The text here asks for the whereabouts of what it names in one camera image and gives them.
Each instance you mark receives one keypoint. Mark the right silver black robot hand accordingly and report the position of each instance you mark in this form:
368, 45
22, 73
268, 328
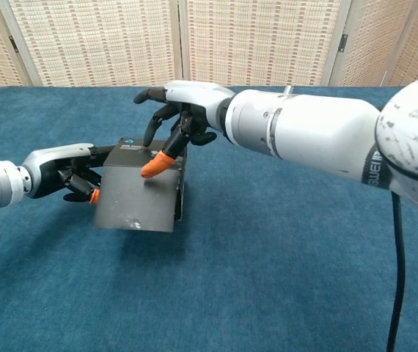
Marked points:
198, 99

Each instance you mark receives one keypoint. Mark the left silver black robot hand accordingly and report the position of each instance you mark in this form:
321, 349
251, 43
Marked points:
51, 161

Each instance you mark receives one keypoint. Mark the black screen hinge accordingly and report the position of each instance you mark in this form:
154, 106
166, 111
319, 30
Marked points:
344, 40
12, 42

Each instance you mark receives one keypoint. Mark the black foldable cardboard box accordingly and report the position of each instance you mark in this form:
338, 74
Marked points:
139, 198

